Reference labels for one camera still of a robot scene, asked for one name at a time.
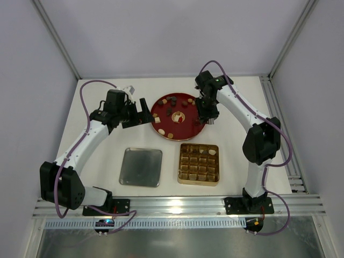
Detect metal tongs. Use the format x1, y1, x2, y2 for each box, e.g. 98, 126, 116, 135
192, 117, 215, 127

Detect silver square box lid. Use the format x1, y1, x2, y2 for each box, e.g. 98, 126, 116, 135
119, 148, 163, 188

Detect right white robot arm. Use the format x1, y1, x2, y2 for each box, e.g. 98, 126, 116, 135
195, 71, 281, 215

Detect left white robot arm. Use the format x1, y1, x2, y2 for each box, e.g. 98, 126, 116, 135
40, 89, 154, 210

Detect dark heart chocolate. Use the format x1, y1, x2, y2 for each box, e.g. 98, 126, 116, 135
166, 107, 172, 115

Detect gold chocolate box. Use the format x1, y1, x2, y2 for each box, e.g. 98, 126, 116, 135
177, 143, 220, 187

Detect round red plate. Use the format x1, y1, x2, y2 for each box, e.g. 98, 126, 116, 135
150, 92, 205, 141

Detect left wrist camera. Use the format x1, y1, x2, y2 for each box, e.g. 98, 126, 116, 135
120, 85, 135, 95

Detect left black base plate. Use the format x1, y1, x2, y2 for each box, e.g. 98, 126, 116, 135
82, 198, 130, 217

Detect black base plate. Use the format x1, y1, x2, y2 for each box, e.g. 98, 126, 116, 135
224, 195, 275, 215
82, 198, 130, 217

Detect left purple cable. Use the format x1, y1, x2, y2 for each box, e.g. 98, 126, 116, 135
54, 79, 137, 234

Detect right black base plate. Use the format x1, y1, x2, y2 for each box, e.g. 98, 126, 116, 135
224, 195, 275, 215

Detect white slotted cable duct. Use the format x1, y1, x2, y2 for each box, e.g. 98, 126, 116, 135
44, 217, 246, 230

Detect aluminium mounting rail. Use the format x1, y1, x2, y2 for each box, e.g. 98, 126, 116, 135
32, 193, 327, 219

